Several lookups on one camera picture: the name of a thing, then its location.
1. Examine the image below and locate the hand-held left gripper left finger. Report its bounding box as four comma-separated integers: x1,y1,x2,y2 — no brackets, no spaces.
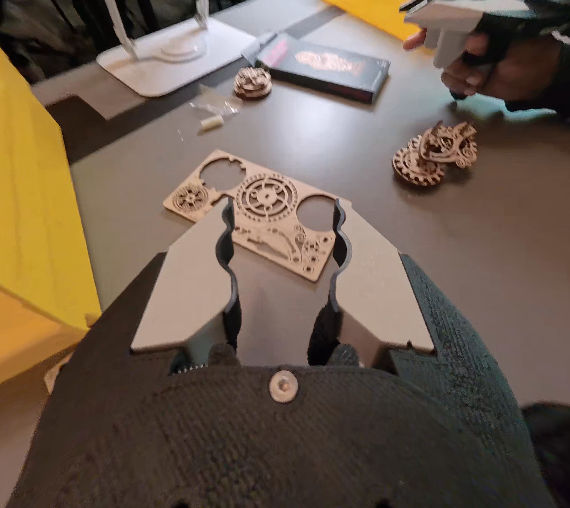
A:
130,196,243,355

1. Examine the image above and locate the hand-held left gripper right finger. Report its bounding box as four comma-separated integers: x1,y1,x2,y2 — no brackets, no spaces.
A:
327,200,435,368

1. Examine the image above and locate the wooden puzzle sheet with gears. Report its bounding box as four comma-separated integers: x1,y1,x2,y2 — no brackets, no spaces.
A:
162,149,353,284

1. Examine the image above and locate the wooden gear clock assembly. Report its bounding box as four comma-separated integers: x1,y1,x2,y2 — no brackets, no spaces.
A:
392,120,479,188

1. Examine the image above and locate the grey desk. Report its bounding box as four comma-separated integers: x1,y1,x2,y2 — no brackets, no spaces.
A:
0,0,570,508

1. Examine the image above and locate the black puzzle box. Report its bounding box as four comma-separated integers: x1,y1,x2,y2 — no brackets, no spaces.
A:
240,31,392,105

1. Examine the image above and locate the clear plastic bag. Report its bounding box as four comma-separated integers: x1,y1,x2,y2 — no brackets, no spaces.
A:
188,84,244,118

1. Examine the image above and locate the round wooden gear base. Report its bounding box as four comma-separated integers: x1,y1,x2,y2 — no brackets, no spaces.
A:
233,66,273,100

